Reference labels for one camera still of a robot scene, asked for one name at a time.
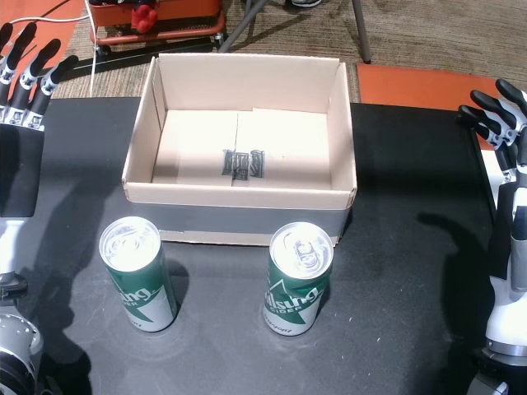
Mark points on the smooth green soda can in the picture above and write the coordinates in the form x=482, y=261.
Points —
x=136, y=280

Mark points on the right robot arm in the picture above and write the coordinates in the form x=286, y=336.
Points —
x=490, y=382

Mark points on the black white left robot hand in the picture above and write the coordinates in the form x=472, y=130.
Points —
x=18, y=173

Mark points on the black metal bar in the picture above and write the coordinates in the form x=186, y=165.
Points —
x=123, y=57

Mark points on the open cardboard box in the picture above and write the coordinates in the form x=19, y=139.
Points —
x=280, y=136

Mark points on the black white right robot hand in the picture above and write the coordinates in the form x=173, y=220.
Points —
x=512, y=247

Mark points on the grey running shoe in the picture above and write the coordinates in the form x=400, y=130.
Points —
x=306, y=2

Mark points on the grey metal chair leg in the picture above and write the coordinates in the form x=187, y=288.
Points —
x=362, y=33
x=241, y=29

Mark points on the orange floor mat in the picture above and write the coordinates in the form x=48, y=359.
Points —
x=66, y=29
x=411, y=86

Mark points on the red rubber toy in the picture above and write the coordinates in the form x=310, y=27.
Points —
x=144, y=18

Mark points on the orange tool cart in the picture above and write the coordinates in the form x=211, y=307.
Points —
x=185, y=12

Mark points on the dented green soda can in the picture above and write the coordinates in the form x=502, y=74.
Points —
x=296, y=288

